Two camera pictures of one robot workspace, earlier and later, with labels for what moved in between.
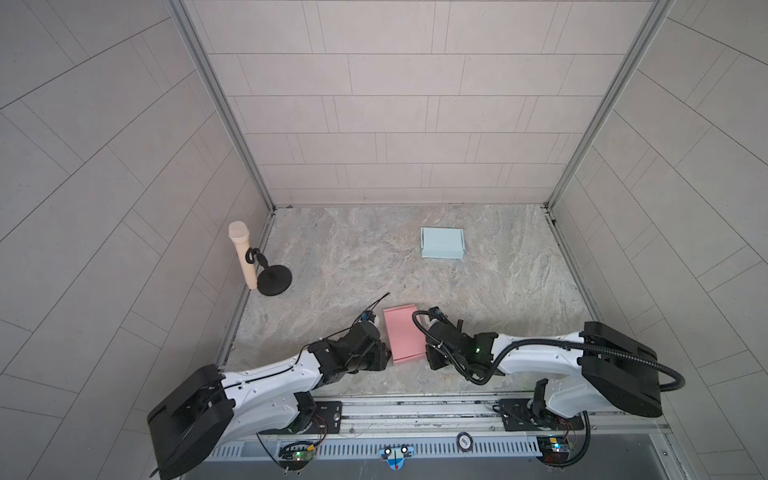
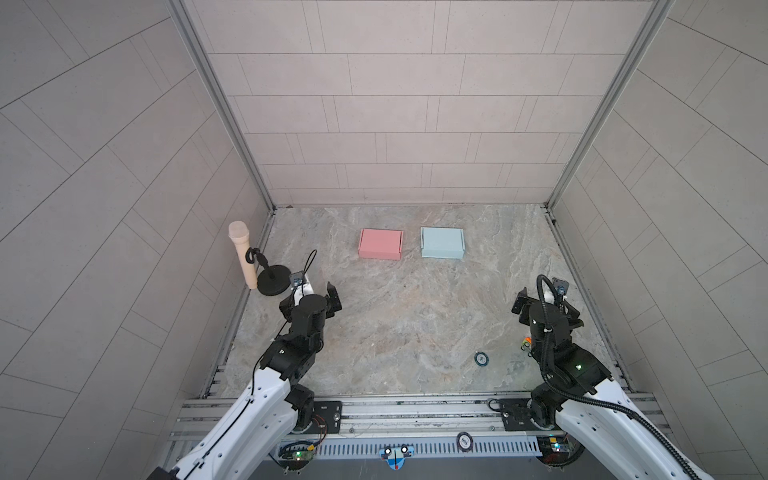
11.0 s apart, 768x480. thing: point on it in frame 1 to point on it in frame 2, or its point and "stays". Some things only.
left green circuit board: (294, 458) stays
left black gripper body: (371, 360) to (326, 309)
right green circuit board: (554, 448) stays
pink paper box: (407, 343) to (380, 244)
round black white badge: (464, 442) stays
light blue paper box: (442, 243) stays
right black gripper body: (435, 362) to (524, 313)
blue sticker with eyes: (396, 457) stays
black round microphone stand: (274, 279) stays
